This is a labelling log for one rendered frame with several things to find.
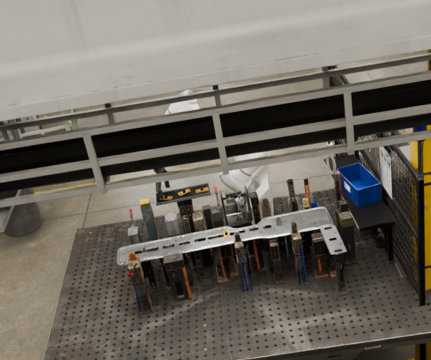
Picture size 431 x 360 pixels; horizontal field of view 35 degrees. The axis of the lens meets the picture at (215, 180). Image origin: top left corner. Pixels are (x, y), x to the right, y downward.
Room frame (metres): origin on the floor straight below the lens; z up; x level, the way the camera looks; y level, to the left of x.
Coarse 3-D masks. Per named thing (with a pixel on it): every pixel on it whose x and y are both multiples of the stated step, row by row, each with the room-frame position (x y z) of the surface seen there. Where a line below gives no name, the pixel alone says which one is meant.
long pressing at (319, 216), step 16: (320, 208) 3.64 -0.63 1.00; (256, 224) 3.59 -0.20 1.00; (272, 224) 3.56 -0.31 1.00; (288, 224) 3.53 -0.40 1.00; (304, 224) 3.49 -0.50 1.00; (320, 224) 3.46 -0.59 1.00; (160, 240) 3.62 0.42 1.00; (192, 240) 3.56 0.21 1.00; (208, 240) 3.52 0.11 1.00; (224, 240) 3.49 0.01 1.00; (128, 256) 3.51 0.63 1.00; (144, 256) 3.48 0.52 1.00; (160, 256) 3.45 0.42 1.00
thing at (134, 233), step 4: (132, 228) 3.74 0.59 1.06; (136, 228) 3.73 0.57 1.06; (128, 232) 3.70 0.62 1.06; (132, 232) 3.69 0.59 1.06; (136, 232) 3.68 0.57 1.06; (132, 236) 3.66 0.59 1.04; (136, 236) 3.66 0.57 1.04; (140, 236) 3.73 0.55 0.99; (132, 240) 3.66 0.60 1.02; (136, 240) 3.66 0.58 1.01; (140, 240) 3.68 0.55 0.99; (132, 244) 3.66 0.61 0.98; (136, 252) 3.67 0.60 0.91; (140, 252) 3.67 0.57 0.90; (144, 268) 3.67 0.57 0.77; (144, 272) 3.67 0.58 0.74; (144, 276) 3.66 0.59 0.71
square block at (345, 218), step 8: (344, 216) 3.41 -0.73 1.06; (352, 216) 3.40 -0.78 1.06; (344, 224) 3.39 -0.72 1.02; (352, 224) 3.39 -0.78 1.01; (344, 232) 3.39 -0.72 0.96; (352, 232) 3.39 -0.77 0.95; (344, 240) 3.39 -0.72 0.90; (352, 240) 3.39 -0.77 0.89; (352, 248) 3.39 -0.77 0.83; (344, 256) 3.41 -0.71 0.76; (352, 256) 3.39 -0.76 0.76
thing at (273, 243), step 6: (270, 240) 3.41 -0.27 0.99; (270, 246) 3.36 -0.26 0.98; (276, 246) 3.35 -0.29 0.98; (276, 252) 3.35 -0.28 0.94; (276, 258) 3.35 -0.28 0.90; (276, 264) 3.34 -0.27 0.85; (276, 270) 3.36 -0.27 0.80; (276, 276) 3.35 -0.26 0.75; (276, 282) 3.35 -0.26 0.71; (282, 282) 3.34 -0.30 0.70
